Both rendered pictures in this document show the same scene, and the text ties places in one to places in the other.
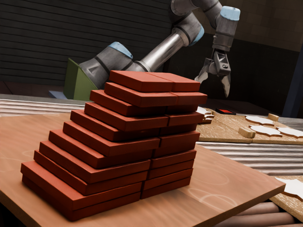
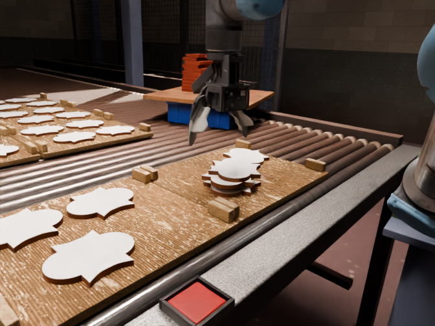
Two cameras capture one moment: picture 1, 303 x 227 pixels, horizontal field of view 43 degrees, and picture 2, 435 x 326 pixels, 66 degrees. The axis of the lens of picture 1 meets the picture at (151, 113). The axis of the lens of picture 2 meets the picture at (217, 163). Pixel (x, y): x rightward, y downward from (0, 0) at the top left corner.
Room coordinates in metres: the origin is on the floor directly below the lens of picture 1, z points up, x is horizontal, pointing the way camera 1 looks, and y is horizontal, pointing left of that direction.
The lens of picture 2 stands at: (2.28, -0.47, 1.27)
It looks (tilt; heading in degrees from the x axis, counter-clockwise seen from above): 20 degrees down; 160
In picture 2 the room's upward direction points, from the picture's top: 2 degrees clockwise
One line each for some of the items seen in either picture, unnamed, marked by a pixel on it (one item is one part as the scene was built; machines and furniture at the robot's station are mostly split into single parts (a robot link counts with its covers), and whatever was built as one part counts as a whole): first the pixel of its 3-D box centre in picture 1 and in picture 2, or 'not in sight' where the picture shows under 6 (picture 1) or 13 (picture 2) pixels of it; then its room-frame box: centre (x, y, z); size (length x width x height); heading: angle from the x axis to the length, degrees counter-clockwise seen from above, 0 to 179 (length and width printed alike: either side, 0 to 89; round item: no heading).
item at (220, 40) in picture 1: (222, 41); (224, 42); (1.58, -0.22, 1.27); 0.08 x 0.08 x 0.05
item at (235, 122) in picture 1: (261, 128); (98, 231); (1.69, -0.50, 0.93); 0.41 x 0.35 x 0.02; 119
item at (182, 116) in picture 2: not in sight; (210, 109); (0.76, 0.02, 0.97); 0.31 x 0.31 x 0.10; 50
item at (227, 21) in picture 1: (227, 21); (225, 0); (1.59, -0.22, 1.35); 0.09 x 0.08 x 0.11; 9
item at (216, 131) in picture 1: (184, 124); (235, 175); (1.49, -0.14, 0.93); 0.41 x 0.35 x 0.02; 118
